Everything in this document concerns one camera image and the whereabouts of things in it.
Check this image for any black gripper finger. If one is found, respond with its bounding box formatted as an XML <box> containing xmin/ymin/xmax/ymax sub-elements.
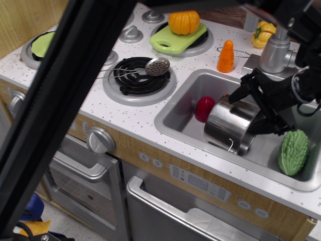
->
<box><xmin>228</xmin><ymin>84</ymin><xmax>251</xmax><ymax>104</ymax></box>
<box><xmin>249</xmin><ymin>117</ymin><xmax>275</xmax><ymax>135</ymax></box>

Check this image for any black front stove burner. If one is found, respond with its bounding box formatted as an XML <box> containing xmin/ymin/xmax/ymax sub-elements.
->
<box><xmin>102</xmin><ymin>57</ymin><xmax>177</xmax><ymax>106</ymax></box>

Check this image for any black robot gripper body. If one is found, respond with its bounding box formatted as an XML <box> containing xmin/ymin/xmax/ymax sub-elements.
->
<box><xmin>241</xmin><ymin>69</ymin><xmax>306</xmax><ymax>136</ymax></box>

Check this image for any grey toy dishwasher door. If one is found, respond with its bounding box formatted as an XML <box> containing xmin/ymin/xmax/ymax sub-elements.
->
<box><xmin>126</xmin><ymin>176</ymin><xmax>279</xmax><ymax>240</ymax></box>

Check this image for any orange toy carrot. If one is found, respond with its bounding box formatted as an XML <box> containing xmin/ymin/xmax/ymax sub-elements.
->
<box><xmin>217</xmin><ymin>40</ymin><xmax>234</xmax><ymax>73</ymax></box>

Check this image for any grey stovetop knob back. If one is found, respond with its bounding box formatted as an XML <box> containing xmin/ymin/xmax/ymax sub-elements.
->
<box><xmin>141</xmin><ymin>10</ymin><xmax>165</xmax><ymax>24</ymax></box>

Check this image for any green toy cutting board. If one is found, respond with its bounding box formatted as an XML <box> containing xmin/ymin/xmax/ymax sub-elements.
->
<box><xmin>149</xmin><ymin>23</ymin><xmax>207</xmax><ymax>54</ymax></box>

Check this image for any grey stovetop knob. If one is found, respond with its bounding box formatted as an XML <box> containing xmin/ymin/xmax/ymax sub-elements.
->
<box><xmin>141</xmin><ymin>10</ymin><xmax>165</xmax><ymax>24</ymax></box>
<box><xmin>103</xmin><ymin>50</ymin><xmax>118</xmax><ymax>66</ymax></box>
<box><xmin>119</xmin><ymin>26</ymin><xmax>143</xmax><ymax>44</ymax></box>

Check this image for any black stove burner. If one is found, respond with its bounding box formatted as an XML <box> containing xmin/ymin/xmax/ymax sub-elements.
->
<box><xmin>102</xmin><ymin>57</ymin><xmax>177</xmax><ymax>106</ymax></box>
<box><xmin>21</xmin><ymin>37</ymin><xmax>42</xmax><ymax>69</ymax></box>

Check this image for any black left stove burner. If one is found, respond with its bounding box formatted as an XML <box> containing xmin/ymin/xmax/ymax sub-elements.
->
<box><xmin>21</xmin><ymin>37</ymin><xmax>42</xmax><ymax>69</ymax></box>

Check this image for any silver oven dial left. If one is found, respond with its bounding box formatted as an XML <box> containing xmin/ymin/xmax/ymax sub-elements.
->
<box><xmin>9</xmin><ymin>90</ymin><xmax>26</xmax><ymax>116</ymax></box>

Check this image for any silver oven dial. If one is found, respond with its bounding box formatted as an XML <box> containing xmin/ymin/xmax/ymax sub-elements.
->
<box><xmin>86</xmin><ymin>127</ymin><xmax>116</xmax><ymax>154</ymax></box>
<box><xmin>9</xmin><ymin>90</ymin><xmax>26</xmax><ymax>116</ymax></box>

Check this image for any red toy pepper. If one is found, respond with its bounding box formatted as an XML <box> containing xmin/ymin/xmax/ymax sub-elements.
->
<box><xmin>195</xmin><ymin>96</ymin><xmax>216</xmax><ymax>123</ymax></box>

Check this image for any green toy plate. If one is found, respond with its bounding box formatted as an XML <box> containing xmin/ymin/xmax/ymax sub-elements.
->
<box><xmin>31</xmin><ymin>31</ymin><xmax>56</xmax><ymax>61</ymax></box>

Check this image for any orange toy pumpkin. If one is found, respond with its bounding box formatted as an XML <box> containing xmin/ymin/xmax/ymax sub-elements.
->
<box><xmin>168</xmin><ymin>10</ymin><xmax>200</xmax><ymax>35</ymax></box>

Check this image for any grey toy oven door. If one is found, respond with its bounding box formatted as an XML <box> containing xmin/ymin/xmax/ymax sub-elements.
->
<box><xmin>44</xmin><ymin>135</ymin><xmax>130</xmax><ymax>240</ymax></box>

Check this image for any grey toy sink basin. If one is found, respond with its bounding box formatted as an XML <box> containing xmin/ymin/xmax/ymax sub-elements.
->
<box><xmin>154</xmin><ymin>69</ymin><xmax>320</xmax><ymax>191</ymax></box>

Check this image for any green toy bitter gourd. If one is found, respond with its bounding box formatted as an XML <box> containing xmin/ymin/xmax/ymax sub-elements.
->
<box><xmin>278</xmin><ymin>130</ymin><xmax>309</xmax><ymax>176</ymax></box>

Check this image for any metal slotted spoon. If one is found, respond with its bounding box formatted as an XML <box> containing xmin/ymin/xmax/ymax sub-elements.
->
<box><xmin>100</xmin><ymin>57</ymin><xmax>170</xmax><ymax>78</ymax></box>

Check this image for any blue clamp tool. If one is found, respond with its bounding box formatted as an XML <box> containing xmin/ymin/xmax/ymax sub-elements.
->
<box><xmin>20</xmin><ymin>193</ymin><xmax>44</xmax><ymax>221</ymax></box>

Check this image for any stainless steel pot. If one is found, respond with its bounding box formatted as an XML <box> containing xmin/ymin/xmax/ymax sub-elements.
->
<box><xmin>204</xmin><ymin>94</ymin><xmax>264</xmax><ymax>156</ymax></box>

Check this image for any silver toy faucet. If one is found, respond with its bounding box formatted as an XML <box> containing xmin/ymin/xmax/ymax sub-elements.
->
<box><xmin>242</xmin><ymin>13</ymin><xmax>297</xmax><ymax>81</ymax></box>

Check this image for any grey stovetop knob upper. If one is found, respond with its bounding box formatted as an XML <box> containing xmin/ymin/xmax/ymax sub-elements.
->
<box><xmin>119</xmin><ymin>26</ymin><xmax>143</xmax><ymax>44</ymax></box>

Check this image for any black camera frame bar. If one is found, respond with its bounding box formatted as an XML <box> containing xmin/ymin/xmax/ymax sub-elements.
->
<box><xmin>1</xmin><ymin>1</ymin><xmax>136</xmax><ymax>239</ymax></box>

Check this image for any black cable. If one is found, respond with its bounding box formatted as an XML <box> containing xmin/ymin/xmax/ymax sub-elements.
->
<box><xmin>15</xmin><ymin>220</ymin><xmax>35</xmax><ymax>241</ymax></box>

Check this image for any black back right burner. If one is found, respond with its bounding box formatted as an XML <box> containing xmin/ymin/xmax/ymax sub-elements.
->
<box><xmin>151</xmin><ymin>23</ymin><xmax>214</xmax><ymax>58</ymax></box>

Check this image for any silver oven dial right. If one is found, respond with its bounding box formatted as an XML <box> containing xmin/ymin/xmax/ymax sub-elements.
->
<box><xmin>86</xmin><ymin>127</ymin><xmax>116</xmax><ymax>154</ymax></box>

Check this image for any yellow toy bell pepper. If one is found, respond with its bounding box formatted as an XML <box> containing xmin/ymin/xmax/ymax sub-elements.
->
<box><xmin>251</xmin><ymin>21</ymin><xmax>276</xmax><ymax>48</ymax></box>

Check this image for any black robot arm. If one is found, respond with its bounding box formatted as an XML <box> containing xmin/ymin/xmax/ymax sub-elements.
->
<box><xmin>143</xmin><ymin>1</ymin><xmax>320</xmax><ymax>135</ymax></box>

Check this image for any grey stovetop knob middle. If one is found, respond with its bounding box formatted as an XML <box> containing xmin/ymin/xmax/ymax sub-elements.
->
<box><xmin>103</xmin><ymin>50</ymin><xmax>118</xmax><ymax>66</ymax></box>

